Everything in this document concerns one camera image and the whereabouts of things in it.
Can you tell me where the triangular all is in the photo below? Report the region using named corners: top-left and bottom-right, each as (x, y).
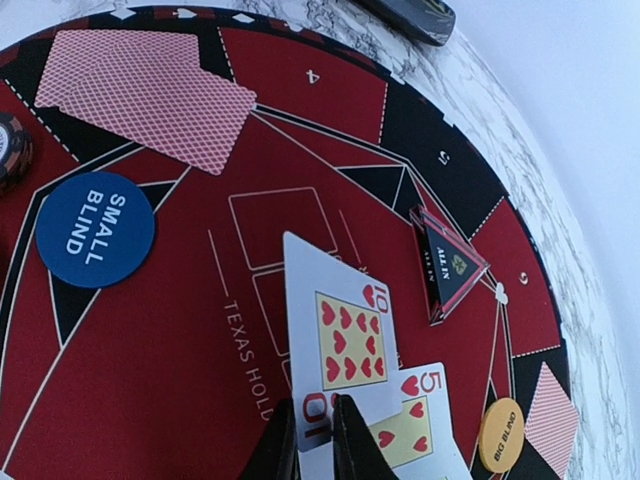
top-left (409, 205), bottom-right (490, 326)

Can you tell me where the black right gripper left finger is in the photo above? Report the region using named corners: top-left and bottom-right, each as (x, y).
top-left (239, 398), bottom-right (299, 480)

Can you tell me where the single red playing card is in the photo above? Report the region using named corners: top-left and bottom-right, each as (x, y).
top-left (35, 29), bottom-right (200, 108)

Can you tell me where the five of hearts card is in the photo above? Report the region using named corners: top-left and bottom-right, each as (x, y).
top-left (370, 362), bottom-right (471, 480)

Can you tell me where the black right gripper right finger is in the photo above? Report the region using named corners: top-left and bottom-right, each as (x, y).
top-left (333, 395), bottom-right (397, 480)

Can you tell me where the ten of hearts card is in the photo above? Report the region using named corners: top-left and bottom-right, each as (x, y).
top-left (283, 232), bottom-right (402, 479)

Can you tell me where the blue small blind button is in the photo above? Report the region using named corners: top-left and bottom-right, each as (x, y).
top-left (36, 172), bottom-right (156, 288)

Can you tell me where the orange big blind button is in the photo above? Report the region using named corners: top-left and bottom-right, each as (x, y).
top-left (478, 397), bottom-right (525, 473)

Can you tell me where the black floral box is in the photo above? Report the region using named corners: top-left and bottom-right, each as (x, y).
top-left (360, 0), bottom-right (456, 47)

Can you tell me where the red brown poker chip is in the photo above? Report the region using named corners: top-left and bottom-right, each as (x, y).
top-left (1, 112), bottom-right (33, 195)

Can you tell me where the round red black poker mat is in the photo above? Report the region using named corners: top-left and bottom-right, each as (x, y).
top-left (1, 7), bottom-right (569, 479)

